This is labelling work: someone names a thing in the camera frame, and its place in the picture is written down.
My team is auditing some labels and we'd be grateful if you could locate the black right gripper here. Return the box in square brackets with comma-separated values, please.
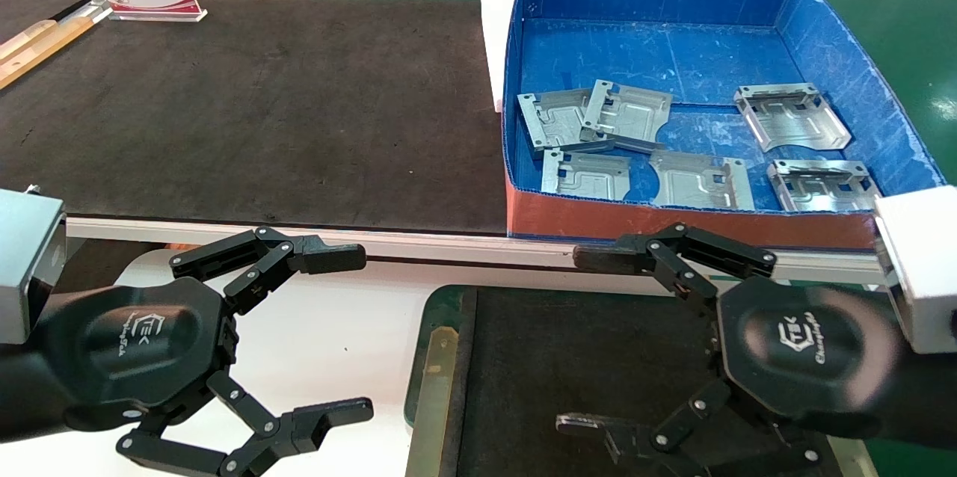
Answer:
[556, 223, 957, 477]

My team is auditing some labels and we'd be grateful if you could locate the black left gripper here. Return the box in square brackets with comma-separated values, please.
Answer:
[0, 227, 374, 477]

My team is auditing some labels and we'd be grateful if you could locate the stamped metal bracket part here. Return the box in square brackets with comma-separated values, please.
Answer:
[648, 150, 756, 212]
[768, 159, 884, 214]
[540, 149, 633, 202]
[734, 83, 853, 153]
[517, 88, 599, 159]
[579, 79, 673, 155]

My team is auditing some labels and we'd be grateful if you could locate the tan adhesive strip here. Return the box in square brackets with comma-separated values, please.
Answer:
[407, 326, 461, 477]

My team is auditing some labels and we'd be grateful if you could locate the blue corrugated plastic box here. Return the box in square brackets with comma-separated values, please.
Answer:
[501, 0, 949, 250]

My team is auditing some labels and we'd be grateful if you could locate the white foam sheet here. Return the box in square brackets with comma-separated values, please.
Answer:
[479, 0, 523, 113]

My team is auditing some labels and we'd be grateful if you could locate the wooden strip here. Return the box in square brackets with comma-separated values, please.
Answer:
[0, 16, 96, 90]

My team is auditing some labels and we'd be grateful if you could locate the beige strip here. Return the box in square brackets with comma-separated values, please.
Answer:
[0, 19, 58, 61]

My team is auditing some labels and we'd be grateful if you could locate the aluminium conveyor rail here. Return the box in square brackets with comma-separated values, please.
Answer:
[66, 217, 892, 286]

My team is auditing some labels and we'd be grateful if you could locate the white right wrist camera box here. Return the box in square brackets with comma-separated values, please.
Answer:
[873, 185, 957, 355]

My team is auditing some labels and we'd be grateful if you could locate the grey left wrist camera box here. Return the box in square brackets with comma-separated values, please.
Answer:
[0, 188, 67, 345]

